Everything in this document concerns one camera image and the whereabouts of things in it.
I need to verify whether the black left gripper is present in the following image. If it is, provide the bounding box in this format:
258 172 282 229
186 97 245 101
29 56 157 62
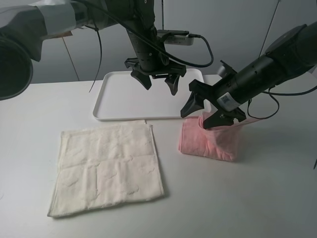
124 31 186 96

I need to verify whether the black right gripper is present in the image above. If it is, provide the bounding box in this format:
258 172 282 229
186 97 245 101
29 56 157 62
180 61 246 129

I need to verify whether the pink towel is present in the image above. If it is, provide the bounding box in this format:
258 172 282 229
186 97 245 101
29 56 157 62
178 112 259 162

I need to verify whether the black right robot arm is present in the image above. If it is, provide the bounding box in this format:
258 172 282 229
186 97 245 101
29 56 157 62
180 23 317 129

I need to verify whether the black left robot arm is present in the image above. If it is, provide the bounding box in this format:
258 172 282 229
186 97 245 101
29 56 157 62
0 0 186 100

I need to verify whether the white rectangular plastic tray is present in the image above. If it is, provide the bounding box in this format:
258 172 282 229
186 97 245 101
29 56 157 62
93 69 205 121

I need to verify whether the cream white towel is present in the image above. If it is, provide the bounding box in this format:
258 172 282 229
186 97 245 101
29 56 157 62
47 120 164 218

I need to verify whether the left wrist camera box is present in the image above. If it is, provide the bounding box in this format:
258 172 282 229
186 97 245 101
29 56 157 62
157 30 194 46

